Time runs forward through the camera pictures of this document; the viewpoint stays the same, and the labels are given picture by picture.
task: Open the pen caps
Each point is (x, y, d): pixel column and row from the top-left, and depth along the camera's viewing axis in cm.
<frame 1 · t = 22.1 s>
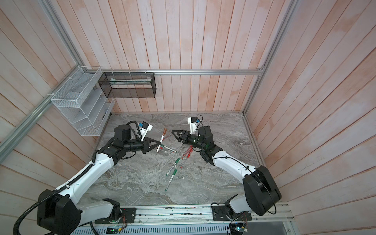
left hand: (159, 146, 75), fingers closed
right hand: (173, 133, 77), fingers open
brown cap marker right: (164, 131, 76), point 28 cm above the table
green marker middle: (177, 161, 95), on the table
green marker lower: (174, 175, 89), on the table
red gel pen top: (164, 139, 76), point 25 cm above the table
red gel pen cluster one: (183, 156, 97), on the table
red gel pen cluster two: (189, 152, 100), on the table
red gel pen cluster three: (182, 165, 92), on the table

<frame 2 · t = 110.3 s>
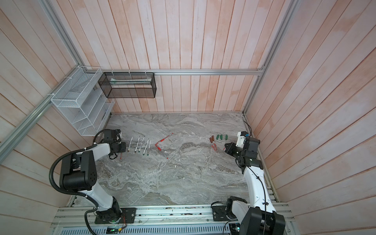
left hand: (121, 148, 97), fingers open
right hand: (226, 143, 83), fingers closed
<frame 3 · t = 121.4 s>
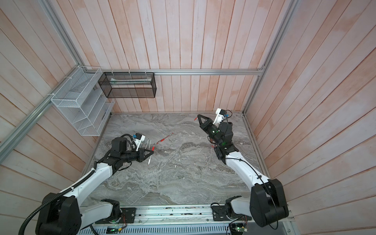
left hand: (151, 155, 81), fingers closed
right hand: (196, 115, 75), fingers closed
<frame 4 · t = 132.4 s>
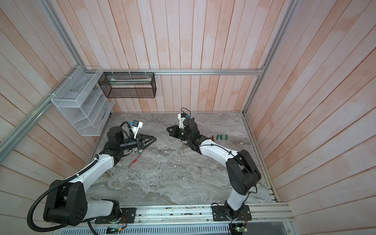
left hand: (154, 141, 77), fingers open
right hand: (165, 129, 83), fingers closed
red gel pen top: (134, 161, 95), on the table
